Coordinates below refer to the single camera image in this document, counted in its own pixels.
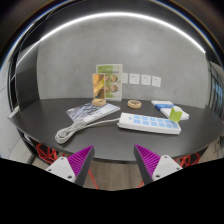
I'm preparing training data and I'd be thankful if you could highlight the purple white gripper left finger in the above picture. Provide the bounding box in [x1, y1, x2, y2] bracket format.
[46, 145, 95, 186]

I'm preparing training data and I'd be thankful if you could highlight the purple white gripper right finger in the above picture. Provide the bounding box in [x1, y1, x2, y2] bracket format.
[134, 144, 182, 184]

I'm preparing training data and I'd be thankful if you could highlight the white blue power strip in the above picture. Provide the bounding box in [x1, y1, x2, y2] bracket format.
[118, 112, 181, 135]

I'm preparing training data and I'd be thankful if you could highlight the grey printed brochure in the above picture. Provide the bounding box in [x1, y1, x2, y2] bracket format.
[66, 103, 120, 123]

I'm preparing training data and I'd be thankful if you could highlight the white blue box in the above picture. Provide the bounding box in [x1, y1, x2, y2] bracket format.
[151, 100, 189, 121]

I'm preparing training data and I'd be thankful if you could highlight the brown tape roll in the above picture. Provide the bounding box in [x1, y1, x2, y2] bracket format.
[127, 100, 142, 109]

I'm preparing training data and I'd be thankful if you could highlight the wooden base photo stand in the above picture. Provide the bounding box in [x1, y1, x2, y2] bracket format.
[92, 73, 106, 106]

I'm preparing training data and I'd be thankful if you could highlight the green acrylic sign holder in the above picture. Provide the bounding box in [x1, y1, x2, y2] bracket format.
[96, 64, 123, 101]

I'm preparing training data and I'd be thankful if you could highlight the curved ceiling light strip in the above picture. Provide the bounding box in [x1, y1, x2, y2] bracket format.
[16, 12, 206, 66]

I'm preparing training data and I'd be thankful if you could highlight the white coiled power cable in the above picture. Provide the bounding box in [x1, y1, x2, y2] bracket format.
[54, 117, 120, 145]

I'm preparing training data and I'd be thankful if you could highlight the white wall socket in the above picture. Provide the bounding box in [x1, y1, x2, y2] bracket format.
[152, 76, 161, 88]
[129, 73, 140, 84]
[121, 73, 128, 84]
[141, 74, 151, 86]

